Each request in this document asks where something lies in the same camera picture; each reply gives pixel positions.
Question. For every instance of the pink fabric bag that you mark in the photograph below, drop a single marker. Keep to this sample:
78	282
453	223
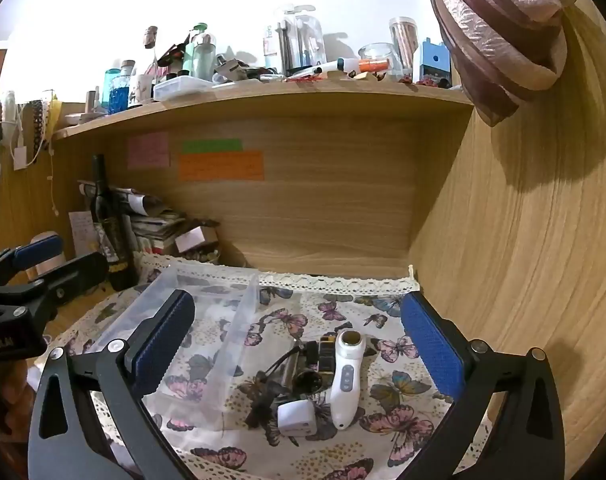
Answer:
506	52

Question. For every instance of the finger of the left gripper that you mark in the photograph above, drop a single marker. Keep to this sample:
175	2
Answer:
21	258
56	288

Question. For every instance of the blue liquid bottle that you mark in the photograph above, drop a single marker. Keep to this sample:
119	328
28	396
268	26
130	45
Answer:
116	88

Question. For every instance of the tall patterned clear canister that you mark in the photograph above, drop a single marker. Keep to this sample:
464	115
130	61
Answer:
404	37

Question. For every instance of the white charger plug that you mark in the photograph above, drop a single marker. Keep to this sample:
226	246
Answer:
297	418

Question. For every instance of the clear plastic storage box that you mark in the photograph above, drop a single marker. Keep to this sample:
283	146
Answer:
198	380

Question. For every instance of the white handheld beauty device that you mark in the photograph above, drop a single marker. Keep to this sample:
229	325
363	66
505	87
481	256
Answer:
345	390

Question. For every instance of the pale green spray bottle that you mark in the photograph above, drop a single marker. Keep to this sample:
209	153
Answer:
199	53

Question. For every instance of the clear shallow tray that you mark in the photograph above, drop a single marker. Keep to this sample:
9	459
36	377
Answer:
176	87

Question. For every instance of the small white box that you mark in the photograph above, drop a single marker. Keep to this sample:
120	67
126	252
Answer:
196	238

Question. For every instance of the green sticky note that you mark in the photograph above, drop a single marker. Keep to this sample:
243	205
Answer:
209	146

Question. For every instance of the blue box on shelf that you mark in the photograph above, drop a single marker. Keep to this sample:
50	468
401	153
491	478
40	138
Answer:
434	64

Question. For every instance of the orange sticky note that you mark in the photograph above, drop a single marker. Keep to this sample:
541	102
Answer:
245	166

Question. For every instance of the white handwritten note paper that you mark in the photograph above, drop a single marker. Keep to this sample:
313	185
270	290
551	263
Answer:
84	233

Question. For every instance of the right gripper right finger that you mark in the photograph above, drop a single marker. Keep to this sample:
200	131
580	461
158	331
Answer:
527	439

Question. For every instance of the butterfly print lace cloth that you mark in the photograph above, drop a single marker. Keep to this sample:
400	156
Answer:
399	405

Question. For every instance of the dark wine bottle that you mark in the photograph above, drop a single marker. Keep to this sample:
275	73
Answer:
112	239

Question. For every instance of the stack of books and papers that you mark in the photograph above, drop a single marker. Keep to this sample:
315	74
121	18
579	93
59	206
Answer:
150	226

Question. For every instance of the clear glass jar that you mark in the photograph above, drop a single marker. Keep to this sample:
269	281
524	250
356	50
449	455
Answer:
301	39

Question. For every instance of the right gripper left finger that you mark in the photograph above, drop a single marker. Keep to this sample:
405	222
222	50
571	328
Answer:
66	438

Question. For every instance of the wooden shelf board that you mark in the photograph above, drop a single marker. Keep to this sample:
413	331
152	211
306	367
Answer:
315	99

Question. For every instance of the pink sticky note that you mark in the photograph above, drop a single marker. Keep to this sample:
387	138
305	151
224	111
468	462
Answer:
148	151

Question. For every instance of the silver metal tube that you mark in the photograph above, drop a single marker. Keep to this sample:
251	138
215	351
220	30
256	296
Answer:
279	377

